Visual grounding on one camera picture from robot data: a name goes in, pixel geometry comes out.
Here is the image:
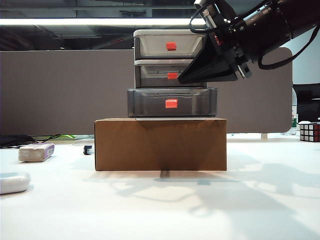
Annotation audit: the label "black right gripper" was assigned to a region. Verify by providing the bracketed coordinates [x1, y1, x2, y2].
[177, 0, 253, 85]

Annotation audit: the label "smoky dark drawer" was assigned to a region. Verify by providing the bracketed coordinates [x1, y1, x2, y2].
[126, 87, 218, 118]

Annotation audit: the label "white earphone case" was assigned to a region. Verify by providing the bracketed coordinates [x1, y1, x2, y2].
[0, 171, 32, 196]

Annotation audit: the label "smoky drawer, light interior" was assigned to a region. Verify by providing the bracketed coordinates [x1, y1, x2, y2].
[134, 34, 209, 60]

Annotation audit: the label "brown cardboard box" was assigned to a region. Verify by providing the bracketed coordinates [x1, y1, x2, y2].
[93, 117, 228, 172]

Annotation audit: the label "clear plastic bottle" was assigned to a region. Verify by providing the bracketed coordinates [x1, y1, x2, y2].
[289, 104, 300, 137]

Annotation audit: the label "black monitor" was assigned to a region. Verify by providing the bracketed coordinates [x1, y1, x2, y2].
[292, 83, 320, 124]

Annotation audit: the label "Rubik's cube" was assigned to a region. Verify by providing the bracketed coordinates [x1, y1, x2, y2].
[298, 121, 320, 144]

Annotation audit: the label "long ceiling light strip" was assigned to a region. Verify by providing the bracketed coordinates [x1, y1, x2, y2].
[0, 18, 208, 27]

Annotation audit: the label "grey desk partition panel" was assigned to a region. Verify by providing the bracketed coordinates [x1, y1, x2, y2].
[0, 47, 294, 137]

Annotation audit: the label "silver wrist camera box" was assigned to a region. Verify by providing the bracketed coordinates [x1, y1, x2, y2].
[193, 0, 226, 31]

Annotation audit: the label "smoky drawer with inner rail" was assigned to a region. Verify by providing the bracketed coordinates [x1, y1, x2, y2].
[134, 64, 209, 88]

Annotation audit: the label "white plastic drawer cabinet frame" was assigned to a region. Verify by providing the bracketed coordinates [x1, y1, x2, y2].
[133, 29, 210, 122]

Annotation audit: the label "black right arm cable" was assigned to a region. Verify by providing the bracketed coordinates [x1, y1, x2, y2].
[257, 23, 320, 71]

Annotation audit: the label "black cables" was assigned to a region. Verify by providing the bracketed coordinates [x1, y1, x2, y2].
[0, 134, 62, 149]

